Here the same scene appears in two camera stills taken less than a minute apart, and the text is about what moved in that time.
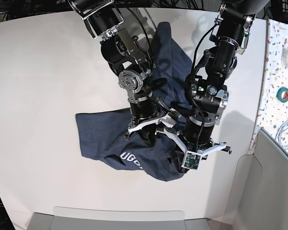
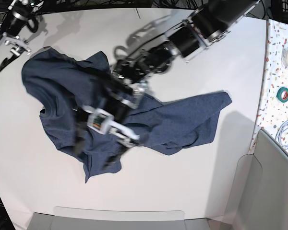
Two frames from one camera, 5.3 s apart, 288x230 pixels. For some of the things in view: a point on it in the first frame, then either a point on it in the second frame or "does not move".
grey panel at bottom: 90,218 does not move
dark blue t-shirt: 103,133 → 68,82
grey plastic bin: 264,196 does not move
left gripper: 145,112 → 18,44
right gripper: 199,129 → 108,119
